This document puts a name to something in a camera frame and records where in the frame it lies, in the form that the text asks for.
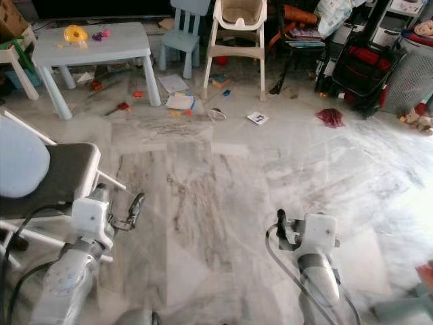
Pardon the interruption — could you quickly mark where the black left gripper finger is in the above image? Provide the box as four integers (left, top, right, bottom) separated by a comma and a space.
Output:
129, 192, 147, 229

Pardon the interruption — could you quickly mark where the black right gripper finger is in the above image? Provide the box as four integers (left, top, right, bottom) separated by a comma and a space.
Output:
275, 209, 291, 251

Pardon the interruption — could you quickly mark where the white picture card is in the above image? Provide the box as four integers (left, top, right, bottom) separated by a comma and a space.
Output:
247, 111, 269, 125

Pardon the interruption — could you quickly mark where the white and blue booklet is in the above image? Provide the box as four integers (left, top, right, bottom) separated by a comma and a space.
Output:
165, 93, 197, 111

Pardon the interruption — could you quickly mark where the light blue cushion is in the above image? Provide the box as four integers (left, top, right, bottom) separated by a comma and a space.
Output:
0, 116, 51, 198

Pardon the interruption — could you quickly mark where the dark red cloth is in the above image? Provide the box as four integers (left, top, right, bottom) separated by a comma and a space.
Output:
316, 108, 346, 128

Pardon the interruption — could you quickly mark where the clear plastic cup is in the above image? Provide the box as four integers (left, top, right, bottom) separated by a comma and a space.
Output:
206, 107, 227, 121

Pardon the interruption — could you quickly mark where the white paper sheet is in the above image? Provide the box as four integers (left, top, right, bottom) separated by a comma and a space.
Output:
159, 73, 190, 93

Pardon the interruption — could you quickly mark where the small colourful box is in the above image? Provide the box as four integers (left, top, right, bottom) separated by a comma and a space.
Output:
210, 73, 232, 89

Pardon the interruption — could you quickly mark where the light blue kids table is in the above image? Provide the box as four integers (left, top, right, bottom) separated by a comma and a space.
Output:
32, 22, 162, 121

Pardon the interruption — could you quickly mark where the tan plush toy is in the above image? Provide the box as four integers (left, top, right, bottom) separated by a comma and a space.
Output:
401, 108, 433, 135

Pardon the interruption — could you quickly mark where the light blue plastic kids chair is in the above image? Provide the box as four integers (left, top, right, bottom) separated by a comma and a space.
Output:
158, 0, 214, 72

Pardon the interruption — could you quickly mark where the blue storage bin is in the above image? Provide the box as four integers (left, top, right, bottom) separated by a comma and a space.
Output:
3, 68, 41, 90

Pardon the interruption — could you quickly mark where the black and red stroller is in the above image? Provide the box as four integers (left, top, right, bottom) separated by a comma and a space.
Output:
315, 0, 420, 117

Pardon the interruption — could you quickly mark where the yellow plastic toy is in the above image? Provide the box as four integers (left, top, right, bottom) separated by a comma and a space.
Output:
63, 25, 89, 49

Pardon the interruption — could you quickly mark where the stack of books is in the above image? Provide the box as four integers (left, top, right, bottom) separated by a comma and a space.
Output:
286, 27, 327, 49

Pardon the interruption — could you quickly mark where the grey mesh laundry basket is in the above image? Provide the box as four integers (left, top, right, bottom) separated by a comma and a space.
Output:
382, 30, 433, 116

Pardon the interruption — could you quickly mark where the white low table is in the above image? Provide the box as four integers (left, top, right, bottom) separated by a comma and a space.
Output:
0, 37, 41, 101

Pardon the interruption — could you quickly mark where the white baby high chair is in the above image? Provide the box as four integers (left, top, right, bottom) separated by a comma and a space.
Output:
202, 0, 269, 102

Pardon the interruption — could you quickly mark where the black television screen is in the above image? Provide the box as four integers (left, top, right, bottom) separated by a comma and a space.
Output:
30, 0, 175, 19

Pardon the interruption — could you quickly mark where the orange cone toy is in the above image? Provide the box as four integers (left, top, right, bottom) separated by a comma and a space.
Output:
283, 5, 319, 26

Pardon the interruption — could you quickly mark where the white printed bag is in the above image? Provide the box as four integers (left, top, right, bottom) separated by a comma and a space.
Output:
315, 0, 356, 38

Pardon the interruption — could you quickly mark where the brown cardboard box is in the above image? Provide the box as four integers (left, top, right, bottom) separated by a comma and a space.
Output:
0, 0, 31, 41

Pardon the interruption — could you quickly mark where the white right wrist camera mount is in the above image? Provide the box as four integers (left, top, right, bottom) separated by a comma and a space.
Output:
303, 213, 340, 255

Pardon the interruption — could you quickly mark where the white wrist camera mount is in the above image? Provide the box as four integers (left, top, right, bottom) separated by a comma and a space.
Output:
303, 213, 340, 255
71, 196, 114, 248

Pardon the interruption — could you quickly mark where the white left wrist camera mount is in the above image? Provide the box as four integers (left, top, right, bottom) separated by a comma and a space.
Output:
71, 196, 114, 248

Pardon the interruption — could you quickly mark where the grey seat white frame chair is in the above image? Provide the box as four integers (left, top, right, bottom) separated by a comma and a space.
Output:
0, 108, 128, 272

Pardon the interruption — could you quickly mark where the red toy with handle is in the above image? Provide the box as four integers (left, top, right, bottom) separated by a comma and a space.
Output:
106, 102, 131, 116

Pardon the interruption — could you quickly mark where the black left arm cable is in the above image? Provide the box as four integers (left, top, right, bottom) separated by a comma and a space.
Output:
3, 203, 76, 325

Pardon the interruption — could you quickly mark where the black frame rack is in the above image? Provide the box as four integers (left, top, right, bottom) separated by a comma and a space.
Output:
269, 0, 327, 95

